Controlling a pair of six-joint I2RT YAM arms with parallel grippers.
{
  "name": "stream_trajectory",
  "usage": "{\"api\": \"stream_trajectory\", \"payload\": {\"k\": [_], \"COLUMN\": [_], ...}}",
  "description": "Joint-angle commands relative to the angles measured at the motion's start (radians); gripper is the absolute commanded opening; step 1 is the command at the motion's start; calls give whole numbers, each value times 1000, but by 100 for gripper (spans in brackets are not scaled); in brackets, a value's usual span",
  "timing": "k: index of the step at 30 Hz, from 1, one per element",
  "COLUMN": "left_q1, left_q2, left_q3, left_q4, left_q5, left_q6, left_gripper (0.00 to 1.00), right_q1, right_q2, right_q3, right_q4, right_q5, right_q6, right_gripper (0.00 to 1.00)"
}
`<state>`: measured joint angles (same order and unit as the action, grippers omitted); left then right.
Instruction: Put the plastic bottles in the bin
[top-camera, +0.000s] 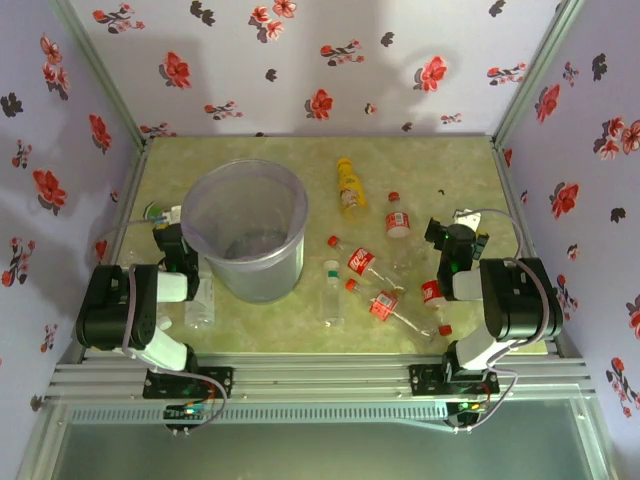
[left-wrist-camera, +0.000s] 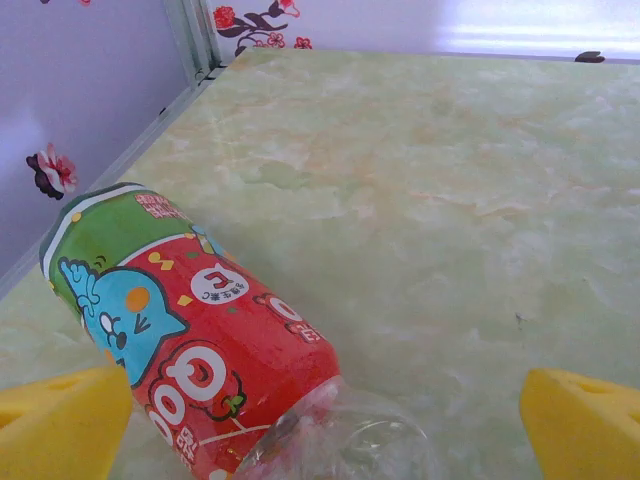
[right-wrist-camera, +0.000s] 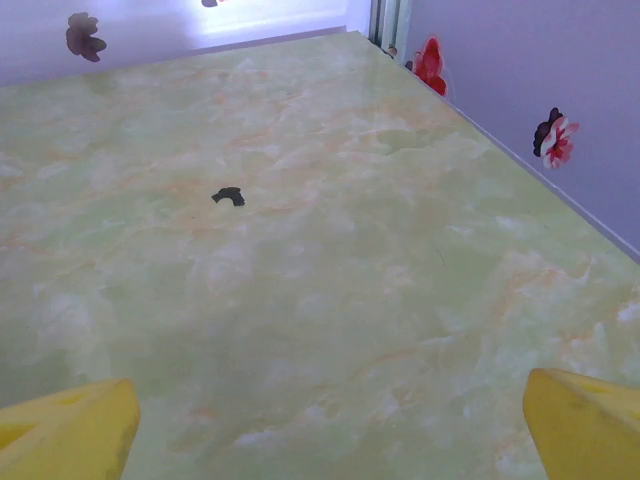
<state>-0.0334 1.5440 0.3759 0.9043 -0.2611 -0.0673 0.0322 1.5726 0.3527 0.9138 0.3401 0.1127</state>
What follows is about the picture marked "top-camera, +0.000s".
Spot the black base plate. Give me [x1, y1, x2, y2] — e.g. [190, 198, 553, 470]
[408, 363, 501, 396]
[143, 366, 235, 400]

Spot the clear bottle green label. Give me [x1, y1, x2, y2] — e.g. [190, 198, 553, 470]
[321, 258, 346, 329]

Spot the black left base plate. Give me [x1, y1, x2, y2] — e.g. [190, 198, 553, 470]
[143, 366, 235, 400]

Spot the clear bottle red print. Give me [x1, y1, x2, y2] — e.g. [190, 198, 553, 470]
[183, 272, 217, 330]

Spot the slotted grey cable duct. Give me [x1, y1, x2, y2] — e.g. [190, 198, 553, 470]
[67, 403, 501, 426]

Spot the right circuit board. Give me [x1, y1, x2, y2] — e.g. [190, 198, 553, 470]
[447, 399, 489, 416]

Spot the yellow plastic bottle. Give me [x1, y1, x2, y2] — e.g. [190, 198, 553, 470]
[335, 157, 371, 221]

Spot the clear cola bottle red label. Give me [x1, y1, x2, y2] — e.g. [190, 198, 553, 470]
[345, 278, 439, 346]
[419, 278, 454, 336]
[382, 190, 419, 261]
[327, 234, 401, 291]

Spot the left circuit board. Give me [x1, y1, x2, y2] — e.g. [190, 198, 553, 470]
[164, 403, 211, 421]

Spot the circuit board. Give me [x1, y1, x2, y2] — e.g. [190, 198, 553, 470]
[447, 399, 489, 416]
[164, 403, 211, 421]

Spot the bottle with green blue label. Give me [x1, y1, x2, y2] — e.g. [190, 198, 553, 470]
[143, 201, 170, 224]

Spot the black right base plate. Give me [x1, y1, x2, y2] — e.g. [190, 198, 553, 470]
[408, 363, 501, 396]

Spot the aluminium frame rail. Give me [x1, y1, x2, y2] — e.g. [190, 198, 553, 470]
[44, 352, 596, 401]

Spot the aluminium corner post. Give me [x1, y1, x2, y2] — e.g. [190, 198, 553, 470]
[492, 0, 586, 149]
[47, 0, 154, 151]

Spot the grey left arm cable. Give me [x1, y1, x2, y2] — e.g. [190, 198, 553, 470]
[94, 215, 229, 431]

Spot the aluminium side rail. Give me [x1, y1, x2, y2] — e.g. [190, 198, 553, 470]
[107, 142, 154, 271]

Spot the translucent plastic bin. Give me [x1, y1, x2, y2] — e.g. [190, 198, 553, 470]
[180, 158, 310, 305]

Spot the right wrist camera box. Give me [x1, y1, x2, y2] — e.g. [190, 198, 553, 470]
[452, 208, 483, 229]

